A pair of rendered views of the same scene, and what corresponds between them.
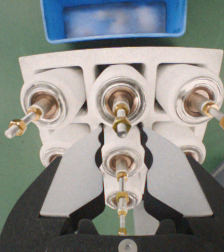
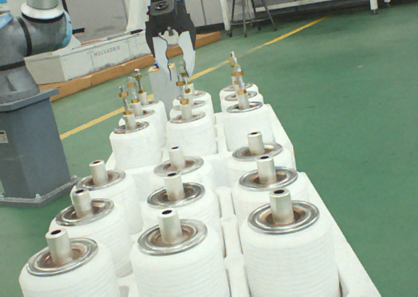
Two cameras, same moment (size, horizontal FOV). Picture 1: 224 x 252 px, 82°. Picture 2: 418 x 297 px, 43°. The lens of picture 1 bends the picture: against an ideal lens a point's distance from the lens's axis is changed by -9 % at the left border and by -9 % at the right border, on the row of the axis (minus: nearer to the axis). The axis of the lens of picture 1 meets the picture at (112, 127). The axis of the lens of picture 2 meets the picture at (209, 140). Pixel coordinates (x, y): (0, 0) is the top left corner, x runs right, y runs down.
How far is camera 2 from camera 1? 0.99 m
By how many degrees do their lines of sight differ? 46
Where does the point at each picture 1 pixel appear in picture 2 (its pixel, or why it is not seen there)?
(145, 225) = (168, 92)
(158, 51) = not seen: hidden behind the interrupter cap
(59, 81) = (231, 115)
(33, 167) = (351, 146)
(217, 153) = (63, 204)
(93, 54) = (216, 156)
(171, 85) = (151, 131)
